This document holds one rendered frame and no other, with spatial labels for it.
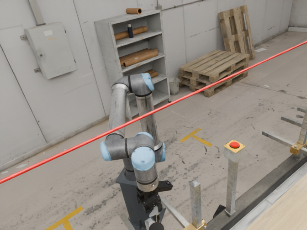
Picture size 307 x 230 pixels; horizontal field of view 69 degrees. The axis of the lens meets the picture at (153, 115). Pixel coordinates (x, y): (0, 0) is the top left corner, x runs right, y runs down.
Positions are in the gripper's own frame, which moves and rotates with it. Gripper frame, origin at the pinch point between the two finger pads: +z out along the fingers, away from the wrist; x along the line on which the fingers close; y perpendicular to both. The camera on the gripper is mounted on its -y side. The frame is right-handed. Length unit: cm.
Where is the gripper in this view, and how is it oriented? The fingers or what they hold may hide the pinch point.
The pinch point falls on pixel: (157, 211)
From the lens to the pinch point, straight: 116.1
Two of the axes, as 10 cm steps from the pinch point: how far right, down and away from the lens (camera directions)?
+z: 1.2, 8.6, 5.0
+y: -8.3, 3.7, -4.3
